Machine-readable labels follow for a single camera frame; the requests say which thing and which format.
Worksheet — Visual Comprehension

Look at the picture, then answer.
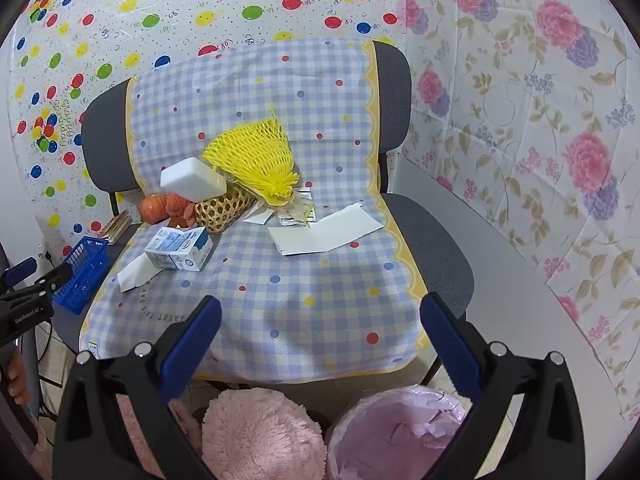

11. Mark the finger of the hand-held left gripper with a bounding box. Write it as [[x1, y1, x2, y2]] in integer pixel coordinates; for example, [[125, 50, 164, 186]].
[[27, 262, 74, 295], [0, 257, 39, 287]]

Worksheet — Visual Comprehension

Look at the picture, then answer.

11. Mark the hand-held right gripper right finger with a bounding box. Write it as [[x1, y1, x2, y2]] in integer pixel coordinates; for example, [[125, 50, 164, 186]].
[[419, 291, 586, 480]]

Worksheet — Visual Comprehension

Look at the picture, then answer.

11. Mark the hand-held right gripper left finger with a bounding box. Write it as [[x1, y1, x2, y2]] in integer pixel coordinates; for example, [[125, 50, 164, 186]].
[[52, 295, 223, 480]]

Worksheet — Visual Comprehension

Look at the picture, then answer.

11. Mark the bin with pink bag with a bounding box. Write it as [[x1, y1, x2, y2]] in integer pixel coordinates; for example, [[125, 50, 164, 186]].
[[325, 384, 468, 480]]

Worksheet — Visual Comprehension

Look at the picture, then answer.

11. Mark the large white paper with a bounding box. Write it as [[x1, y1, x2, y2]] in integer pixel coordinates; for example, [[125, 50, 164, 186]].
[[267, 202, 386, 257]]

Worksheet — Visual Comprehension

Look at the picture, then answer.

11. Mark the yellow foam fruit net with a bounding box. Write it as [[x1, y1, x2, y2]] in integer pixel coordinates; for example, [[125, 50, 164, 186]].
[[201, 102, 303, 207]]

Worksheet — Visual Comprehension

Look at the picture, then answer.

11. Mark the person's left hand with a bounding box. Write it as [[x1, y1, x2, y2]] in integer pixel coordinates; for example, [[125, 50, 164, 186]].
[[0, 347, 26, 398]]

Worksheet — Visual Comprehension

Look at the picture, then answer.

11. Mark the blue plastic basket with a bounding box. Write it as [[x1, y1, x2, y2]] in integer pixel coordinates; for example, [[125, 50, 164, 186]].
[[51, 236, 111, 315]]

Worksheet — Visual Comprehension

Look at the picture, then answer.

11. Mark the bundle of wooden sticks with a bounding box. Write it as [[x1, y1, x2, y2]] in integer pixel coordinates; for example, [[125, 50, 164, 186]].
[[97, 210, 133, 246]]

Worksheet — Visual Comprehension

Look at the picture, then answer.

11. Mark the blue white milk carton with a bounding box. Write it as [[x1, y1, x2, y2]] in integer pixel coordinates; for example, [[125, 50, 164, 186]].
[[144, 226, 214, 272]]

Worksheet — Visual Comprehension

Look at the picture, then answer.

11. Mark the white tissue paper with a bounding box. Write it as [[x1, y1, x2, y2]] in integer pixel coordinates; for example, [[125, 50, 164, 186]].
[[117, 252, 165, 292]]

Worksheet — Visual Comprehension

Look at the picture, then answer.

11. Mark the blue checkered dotted cloth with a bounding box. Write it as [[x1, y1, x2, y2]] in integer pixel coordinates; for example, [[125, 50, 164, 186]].
[[80, 37, 431, 386]]

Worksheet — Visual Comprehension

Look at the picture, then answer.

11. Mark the small wicker basket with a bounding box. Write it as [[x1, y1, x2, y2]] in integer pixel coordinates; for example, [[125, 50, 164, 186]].
[[194, 185, 258, 235]]

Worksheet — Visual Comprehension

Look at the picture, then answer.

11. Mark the orange toy pumpkin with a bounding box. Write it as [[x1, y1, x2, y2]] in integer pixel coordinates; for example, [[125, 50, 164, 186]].
[[138, 192, 168, 224]]

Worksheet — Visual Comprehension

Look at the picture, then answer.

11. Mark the white foam block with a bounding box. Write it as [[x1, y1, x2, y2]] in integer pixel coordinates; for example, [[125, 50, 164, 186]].
[[160, 156, 228, 200]]

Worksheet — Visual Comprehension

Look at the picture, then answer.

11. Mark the crumpled clear wrapper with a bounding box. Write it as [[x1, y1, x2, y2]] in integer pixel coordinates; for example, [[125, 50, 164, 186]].
[[277, 190, 317, 228]]

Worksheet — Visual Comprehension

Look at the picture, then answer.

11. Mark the grey padded chair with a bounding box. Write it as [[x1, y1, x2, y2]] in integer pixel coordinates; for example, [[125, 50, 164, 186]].
[[50, 40, 475, 401]]

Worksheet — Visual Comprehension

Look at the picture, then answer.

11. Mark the floral print plastic sheet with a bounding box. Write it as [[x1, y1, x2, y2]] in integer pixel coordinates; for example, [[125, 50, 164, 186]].
[[400, 0, 640, 421]]

